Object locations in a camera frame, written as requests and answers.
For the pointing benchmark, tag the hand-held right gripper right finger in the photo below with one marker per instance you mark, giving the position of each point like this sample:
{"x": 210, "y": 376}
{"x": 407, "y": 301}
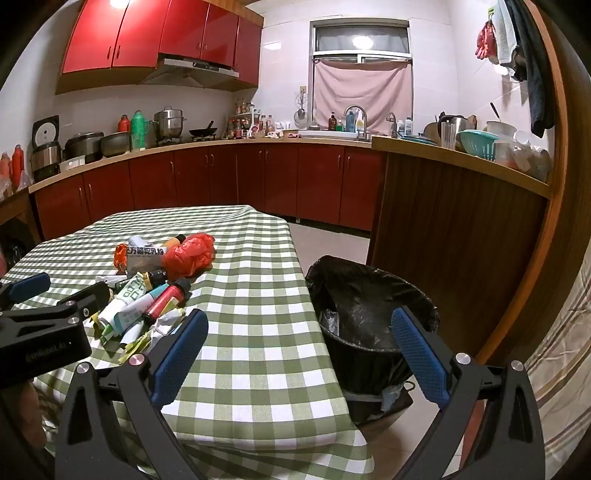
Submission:
{"x": 420, "y": 355}

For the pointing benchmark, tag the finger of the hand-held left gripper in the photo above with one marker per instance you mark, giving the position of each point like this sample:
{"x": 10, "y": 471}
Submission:
{"x": 90, "y": 297}
{"x": 30, "y": 286}

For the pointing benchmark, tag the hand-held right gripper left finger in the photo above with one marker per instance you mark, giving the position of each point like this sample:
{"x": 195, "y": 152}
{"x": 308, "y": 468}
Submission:
{"x": 180, "y": 355}

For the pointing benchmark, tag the grey white printed pouch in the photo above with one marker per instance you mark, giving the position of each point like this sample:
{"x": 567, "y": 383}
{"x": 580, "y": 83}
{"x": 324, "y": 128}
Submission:
{"x": 143, "y": 262}

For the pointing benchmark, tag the black lined waste bin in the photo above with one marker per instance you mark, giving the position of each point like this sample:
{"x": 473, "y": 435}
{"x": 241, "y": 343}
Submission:
{"x": 369, "y": 286}

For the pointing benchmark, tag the orange bottle with black cap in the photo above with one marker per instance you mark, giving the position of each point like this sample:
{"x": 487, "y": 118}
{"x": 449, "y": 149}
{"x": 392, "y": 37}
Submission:
{"x": 171, "y": 241}

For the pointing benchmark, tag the person's left forearm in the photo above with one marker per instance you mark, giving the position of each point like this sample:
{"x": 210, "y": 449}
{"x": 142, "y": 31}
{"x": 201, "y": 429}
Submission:
{"x": 27, "y": 415}

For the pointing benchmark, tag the white paper scrap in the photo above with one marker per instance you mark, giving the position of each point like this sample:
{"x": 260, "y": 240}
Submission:
{"x": 108, "y": 279}

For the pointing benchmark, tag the white crumpled wrapper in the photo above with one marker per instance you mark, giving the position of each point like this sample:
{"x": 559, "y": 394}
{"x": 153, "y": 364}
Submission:
{"x": 166, "y": 323}

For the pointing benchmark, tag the teal and white tube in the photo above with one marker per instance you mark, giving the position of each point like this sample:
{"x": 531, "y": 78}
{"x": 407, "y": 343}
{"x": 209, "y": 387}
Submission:
{"x": 134, "y": 314}

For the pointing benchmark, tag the yellow crumpled wrapper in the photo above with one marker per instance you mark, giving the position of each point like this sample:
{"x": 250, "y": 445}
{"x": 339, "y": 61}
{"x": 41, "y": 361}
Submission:
{"x": 134, "y": 345}

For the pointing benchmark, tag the orange packet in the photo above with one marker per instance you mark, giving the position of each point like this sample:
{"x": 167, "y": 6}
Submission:
{"x": 120, "y": 256}

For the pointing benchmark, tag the red bottle with black cap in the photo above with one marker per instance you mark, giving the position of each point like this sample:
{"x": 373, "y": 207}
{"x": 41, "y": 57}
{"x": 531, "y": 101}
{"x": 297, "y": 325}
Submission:
{"x": 164, "y": 300}

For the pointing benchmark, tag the white crumpled packet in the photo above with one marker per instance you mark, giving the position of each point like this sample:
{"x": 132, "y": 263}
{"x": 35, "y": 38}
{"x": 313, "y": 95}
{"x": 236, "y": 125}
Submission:
{"x": 138, "y": 241}

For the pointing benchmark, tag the red plastic bag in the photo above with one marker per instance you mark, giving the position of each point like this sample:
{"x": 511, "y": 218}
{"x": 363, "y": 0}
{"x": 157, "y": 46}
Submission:
{"x": 189, "y": 254}

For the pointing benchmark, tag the green white checked tablecloth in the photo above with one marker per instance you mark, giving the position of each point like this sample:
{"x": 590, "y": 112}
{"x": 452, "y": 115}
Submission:
{"x": 258, "y": 286}

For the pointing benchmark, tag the orange plastic bottle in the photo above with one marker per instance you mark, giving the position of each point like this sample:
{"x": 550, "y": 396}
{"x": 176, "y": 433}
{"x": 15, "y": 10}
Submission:
{"x": 17, "y": 166}
{"x": 4, "y": 170}

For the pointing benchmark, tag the steel rice cooker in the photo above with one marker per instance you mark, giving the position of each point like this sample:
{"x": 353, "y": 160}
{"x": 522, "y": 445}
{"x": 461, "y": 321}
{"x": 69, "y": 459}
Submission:
{"x": 46, "y": 159}

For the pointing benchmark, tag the wooden side counter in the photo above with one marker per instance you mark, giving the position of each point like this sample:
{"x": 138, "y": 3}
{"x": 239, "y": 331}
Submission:
{"x": 461, "y": 221}

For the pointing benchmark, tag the striped cloth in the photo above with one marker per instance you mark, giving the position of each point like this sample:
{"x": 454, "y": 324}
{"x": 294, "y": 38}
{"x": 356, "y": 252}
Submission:
{"x": 563, "y": 360}

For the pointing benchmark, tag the black electric cooker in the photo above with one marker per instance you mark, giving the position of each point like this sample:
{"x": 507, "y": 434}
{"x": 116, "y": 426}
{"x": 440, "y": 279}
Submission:
{"x": 83, "y": 145}

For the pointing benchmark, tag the steel basin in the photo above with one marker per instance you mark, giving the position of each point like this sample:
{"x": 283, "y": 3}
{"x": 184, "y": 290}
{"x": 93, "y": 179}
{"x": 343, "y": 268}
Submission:
{"x": 115, "y": 144}

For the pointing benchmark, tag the green thermos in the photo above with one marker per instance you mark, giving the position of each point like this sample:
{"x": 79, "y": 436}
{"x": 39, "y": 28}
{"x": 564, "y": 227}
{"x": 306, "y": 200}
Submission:
{"x": 138, "y": 129}

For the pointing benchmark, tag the red thermos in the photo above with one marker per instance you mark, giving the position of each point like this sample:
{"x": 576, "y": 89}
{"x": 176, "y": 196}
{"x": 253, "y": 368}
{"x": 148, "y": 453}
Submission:
{"x": 123, "y": 124}

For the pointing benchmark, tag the steel steamer pot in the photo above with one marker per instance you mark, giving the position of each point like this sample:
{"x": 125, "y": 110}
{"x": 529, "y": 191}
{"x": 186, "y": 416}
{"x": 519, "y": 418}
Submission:
{"x": 170, "y": 122}

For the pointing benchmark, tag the red lower kitchen cabinets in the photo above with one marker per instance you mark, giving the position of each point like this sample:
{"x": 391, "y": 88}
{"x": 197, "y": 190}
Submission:
{"x": 277, "y": 180}

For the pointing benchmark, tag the black wok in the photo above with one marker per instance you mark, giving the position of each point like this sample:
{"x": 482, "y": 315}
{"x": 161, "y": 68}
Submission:
{"x": 202, "y": 131}

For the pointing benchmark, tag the teal plate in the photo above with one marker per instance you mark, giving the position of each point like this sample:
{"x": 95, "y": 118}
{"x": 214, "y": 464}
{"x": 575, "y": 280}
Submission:
{"x": 418, "y": 138}

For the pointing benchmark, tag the teal plastic colander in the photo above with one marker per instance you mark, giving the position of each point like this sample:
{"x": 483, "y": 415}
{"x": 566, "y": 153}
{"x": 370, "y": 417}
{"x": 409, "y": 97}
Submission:
{"x": 478, "y": 143}

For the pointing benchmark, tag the tall drinking glass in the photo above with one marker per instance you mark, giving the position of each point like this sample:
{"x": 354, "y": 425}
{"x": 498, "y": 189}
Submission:
{"x": 448, "y": 134}

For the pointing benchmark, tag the pile of dishes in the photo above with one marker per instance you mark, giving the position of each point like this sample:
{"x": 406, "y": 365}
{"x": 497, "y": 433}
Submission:
{"x": 526, "y": 159}

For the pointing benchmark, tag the white plastic bottles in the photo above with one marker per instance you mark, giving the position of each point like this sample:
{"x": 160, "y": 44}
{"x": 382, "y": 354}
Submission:
{"x": 405, "y": 128}

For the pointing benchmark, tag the row of seasoning bottles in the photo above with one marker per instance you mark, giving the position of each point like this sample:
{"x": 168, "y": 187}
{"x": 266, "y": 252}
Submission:
{"x": 244, "y": 124}

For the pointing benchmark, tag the small steel faucet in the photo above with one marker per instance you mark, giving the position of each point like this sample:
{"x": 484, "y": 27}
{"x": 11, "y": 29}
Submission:
{"x": 392, "y": 123}

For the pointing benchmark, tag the steel kettle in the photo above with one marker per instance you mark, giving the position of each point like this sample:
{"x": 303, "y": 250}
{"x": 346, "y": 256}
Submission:
{"x": 457, "y": 123}

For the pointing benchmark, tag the wooden cutting board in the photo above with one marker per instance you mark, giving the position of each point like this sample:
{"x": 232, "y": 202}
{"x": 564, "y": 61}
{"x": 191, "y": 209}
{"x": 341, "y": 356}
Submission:
{"x": 472, "y": 122}

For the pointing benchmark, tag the white bowl with utensil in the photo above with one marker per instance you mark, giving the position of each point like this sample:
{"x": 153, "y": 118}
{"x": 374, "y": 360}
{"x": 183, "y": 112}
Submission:
{"x": 501, "y": 129}

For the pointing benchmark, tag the white sink tray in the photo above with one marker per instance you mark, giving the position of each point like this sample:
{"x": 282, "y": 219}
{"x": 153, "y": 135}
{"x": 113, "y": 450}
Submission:
{"x": 323, "y": 134}

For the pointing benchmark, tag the blue detergent bottle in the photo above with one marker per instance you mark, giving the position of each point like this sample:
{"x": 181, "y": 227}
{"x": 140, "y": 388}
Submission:
{"x": 350, "y": 122}

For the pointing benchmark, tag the curved steel faucet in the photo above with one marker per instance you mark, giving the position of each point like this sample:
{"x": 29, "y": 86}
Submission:
{"x": 364, "y": 115}

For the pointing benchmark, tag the steel range hood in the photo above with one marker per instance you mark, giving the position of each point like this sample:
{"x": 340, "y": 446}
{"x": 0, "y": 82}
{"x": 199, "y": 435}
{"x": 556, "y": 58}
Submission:
{"x": 194, "y": 74}

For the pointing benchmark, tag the brown glass bottle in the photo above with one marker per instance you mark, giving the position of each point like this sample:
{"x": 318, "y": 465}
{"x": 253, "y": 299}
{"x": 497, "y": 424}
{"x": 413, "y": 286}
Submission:
{"x": 332, "y": 122}

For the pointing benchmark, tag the pink cloth curtain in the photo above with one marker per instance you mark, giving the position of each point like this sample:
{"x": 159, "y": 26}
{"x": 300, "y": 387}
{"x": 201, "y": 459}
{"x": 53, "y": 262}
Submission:
{"x": 364, "y": 92}

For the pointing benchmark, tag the hanging metal strainer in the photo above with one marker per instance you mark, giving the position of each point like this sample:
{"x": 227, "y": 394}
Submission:
{"x": 301, "y": 113}

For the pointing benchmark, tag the dark hanging towel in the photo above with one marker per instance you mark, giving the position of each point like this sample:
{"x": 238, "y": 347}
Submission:
{"x": 535, "y": 69}

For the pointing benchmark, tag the red rubber gloves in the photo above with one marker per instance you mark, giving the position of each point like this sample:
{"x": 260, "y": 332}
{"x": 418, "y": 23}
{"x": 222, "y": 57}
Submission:
{"x": 487, "y": 41}

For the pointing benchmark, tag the kitchen window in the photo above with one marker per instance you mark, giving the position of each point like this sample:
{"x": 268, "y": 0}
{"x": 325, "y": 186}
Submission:
{"x": 360, "y": 39}

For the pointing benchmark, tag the white hanging towel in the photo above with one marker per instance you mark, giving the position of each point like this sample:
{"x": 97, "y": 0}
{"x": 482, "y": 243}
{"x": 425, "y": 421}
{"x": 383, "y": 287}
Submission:
{"x": 505, "y": 32}

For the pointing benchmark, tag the wooden door frame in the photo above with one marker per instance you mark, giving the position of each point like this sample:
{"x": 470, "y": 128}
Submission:
{"x": 561, "y": 184}

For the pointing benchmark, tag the red wall cabinets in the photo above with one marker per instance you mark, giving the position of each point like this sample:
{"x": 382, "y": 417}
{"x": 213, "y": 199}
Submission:
{"x": 138, "y": 32}

